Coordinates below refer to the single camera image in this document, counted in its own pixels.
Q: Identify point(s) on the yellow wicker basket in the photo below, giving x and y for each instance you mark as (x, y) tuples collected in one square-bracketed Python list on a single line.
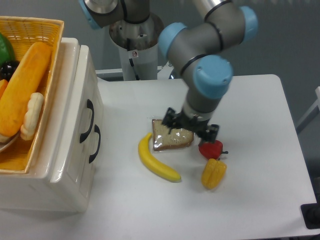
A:
[(23, 32)]

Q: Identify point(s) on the black grapes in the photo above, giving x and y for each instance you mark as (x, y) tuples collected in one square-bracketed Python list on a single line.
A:
[(8, 68)]

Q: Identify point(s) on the white lower drawer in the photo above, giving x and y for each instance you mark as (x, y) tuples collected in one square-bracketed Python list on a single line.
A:
[(89, 154)]

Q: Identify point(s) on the red bell pepper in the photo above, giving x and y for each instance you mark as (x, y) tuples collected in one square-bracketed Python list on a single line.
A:
[(212, 150)]

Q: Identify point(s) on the white drawer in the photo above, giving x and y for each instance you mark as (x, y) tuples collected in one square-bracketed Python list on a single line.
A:
[(85, 109), (89, 154)]

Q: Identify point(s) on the green vegetable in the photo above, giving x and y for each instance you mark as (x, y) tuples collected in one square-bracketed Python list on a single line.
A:
[(6, 50)]

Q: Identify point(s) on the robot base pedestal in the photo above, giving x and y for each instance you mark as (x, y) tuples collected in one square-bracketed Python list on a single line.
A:
[(137, 46)]

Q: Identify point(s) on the yellow banana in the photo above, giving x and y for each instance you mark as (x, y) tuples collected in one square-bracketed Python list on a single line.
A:
[(153, 164)]

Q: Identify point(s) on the wrapped bread slice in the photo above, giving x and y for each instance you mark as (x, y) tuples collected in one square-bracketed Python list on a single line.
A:
[(166, 139)]

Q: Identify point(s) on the black device at edge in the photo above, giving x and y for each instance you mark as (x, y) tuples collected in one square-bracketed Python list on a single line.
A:
[(311, 215)]

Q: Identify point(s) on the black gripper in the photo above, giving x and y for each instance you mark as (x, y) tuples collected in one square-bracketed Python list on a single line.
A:
[(206, 133)]

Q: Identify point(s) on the white frame at right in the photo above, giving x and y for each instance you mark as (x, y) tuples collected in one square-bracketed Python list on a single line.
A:
[(310, 113)]

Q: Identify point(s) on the white drawer cabinet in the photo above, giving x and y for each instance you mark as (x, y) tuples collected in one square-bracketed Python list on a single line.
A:
[(34, 190)]

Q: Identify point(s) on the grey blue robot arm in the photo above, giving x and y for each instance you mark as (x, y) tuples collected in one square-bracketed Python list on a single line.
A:
[(194, 53)]

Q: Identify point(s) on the yellow bell pepper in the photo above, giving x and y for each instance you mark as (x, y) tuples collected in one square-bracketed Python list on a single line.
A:
[(213, 173)]

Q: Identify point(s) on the cream bread roll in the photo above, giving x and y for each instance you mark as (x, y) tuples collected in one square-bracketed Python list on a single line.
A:
[(31, 117)]

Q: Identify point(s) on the orange baguette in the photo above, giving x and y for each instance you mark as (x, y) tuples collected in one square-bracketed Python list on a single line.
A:
[(24, 82)]

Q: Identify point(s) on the white top drawer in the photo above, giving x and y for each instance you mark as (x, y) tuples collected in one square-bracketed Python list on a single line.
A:
[(85, 109)]

